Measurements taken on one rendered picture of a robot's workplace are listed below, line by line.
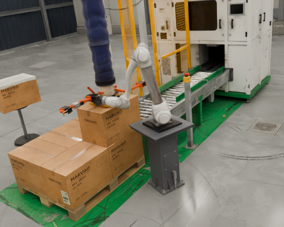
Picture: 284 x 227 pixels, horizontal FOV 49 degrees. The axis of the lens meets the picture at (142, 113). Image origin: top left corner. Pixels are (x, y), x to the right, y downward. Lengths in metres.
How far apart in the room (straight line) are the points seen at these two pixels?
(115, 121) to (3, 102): 2.00
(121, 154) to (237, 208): 1.37
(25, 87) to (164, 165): 2.55
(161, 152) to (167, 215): 0.64
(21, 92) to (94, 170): 2.07
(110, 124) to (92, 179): 0.60
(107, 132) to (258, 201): 1.69
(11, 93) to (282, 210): 3.77
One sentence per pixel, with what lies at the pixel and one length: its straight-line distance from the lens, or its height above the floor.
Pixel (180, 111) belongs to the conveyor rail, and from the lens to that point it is 4.30.
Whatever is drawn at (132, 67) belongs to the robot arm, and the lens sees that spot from 3.05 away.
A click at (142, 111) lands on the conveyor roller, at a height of 0.55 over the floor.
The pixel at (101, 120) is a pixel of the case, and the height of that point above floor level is 0.87.
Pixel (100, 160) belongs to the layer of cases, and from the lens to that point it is 3.40.
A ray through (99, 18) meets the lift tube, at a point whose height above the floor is 1.86.
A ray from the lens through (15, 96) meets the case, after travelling 4.95.
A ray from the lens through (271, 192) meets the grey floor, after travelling 3.61.
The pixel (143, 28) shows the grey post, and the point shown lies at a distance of 7.02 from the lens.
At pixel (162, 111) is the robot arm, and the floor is 1.01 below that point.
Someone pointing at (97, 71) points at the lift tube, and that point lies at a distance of 3.42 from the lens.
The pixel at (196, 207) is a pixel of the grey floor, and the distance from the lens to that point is 3.36.
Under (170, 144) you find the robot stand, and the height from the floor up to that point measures 0.54.
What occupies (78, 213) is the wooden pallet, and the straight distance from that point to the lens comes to 3.39.
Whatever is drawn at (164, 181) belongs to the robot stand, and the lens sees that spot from 3.50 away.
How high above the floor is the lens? 2.15
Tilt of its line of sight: 23 degrees down
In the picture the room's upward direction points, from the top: 7 degrees counter-clockwise
